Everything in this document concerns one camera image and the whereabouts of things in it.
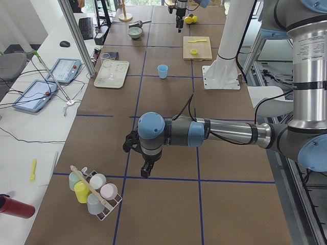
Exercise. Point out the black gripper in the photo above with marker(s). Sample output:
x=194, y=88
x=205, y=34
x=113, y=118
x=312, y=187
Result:
x=151, y=158
x=181, y=10

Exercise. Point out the yellow lemon slices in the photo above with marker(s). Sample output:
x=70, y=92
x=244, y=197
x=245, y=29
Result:
x=193, y=52

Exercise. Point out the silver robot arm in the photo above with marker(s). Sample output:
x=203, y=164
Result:
x=303, y=139

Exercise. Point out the yellow lemon left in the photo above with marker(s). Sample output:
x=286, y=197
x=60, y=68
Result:
x=188, y=20

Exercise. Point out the yellow lemon upper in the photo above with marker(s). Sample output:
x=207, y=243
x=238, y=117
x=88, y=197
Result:
x=194, y=19

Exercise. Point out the pink cup in rack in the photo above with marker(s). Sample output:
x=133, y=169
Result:
x=109, y=191

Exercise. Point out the white cup in rack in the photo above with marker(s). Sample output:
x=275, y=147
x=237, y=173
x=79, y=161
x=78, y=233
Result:
x=97, y=181

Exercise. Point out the light blue cup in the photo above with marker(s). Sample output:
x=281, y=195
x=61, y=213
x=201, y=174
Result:
x=162, y=71

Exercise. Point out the wooden cup tree stand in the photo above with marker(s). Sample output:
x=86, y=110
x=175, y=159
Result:
x=124, y=17

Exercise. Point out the grey cup in rack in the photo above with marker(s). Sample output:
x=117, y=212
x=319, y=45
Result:
x=94, y=206

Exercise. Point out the yellow cup in rack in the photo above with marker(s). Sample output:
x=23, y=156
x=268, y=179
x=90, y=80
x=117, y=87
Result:
x=82, y=192

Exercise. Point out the green cup in rack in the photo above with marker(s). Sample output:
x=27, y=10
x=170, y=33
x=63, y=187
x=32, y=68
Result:
x=72, y=180

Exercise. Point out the yellow plastic knife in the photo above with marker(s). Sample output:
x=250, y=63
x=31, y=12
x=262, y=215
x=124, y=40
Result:
x=195, y=41

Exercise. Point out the steel ice scoop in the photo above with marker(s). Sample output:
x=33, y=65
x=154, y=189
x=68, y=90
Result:
x=139, y=23

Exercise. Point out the bamboo cutting board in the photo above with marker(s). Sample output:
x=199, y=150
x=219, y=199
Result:
x=203, y=48

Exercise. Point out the green bowl of ice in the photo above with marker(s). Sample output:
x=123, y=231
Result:
x=135, y=32

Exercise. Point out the clear wine glass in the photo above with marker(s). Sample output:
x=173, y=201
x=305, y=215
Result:
x=106, y=61

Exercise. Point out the cream bear tray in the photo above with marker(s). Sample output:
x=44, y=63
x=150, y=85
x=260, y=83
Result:
x=119, y=69

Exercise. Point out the black keyboard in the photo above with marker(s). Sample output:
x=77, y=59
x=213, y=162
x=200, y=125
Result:
x=86, y=27

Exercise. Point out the small yellow plastic tool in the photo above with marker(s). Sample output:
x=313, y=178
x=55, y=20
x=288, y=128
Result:
x=33, y=169

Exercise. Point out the black computer mouse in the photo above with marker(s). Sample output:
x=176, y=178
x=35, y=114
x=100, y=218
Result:
x=64, y=44

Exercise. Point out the far blue teach pendant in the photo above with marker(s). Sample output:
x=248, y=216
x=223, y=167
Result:
x=65, y=70

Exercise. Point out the blue teach pendant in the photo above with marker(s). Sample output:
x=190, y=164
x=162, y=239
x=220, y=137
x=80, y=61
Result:
x=35, y=97
x=65, y=70

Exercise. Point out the white chair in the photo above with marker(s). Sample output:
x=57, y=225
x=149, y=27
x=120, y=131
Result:
x=271, y=108

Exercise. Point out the near blue teach pendant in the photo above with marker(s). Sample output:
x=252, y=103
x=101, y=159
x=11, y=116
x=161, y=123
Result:
x=35, y=97

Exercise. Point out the red bottle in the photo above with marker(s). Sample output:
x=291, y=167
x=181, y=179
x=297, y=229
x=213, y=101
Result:
x=16, y=208

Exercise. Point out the white wire cup rack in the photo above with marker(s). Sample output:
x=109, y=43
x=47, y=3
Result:
x=109, y=206

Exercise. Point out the aluminium frame post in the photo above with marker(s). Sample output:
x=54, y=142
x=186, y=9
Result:
x=75, y=31

